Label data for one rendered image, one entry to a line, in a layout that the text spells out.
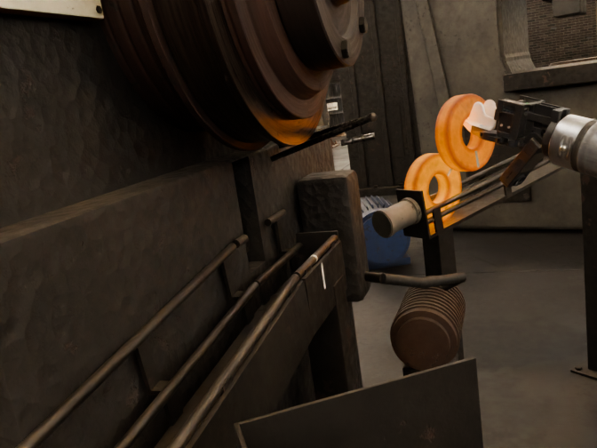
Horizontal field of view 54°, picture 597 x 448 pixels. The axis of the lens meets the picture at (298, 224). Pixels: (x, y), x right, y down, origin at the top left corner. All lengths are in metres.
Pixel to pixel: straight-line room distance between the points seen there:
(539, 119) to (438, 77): 2.41
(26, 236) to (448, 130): 0.85
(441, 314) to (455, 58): 2.53
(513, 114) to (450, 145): 0.13
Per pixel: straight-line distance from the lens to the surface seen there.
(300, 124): 0.85
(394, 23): 5.00
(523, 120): 1.15
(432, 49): 3.54
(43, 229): 0.55
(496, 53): 3.46
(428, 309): 1.13
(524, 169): 1.17
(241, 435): 0.45
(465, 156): 1.22
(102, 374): 0.59
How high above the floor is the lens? 0.95
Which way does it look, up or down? 12 degrees down
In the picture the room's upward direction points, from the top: 8 degrees counter-clockwise
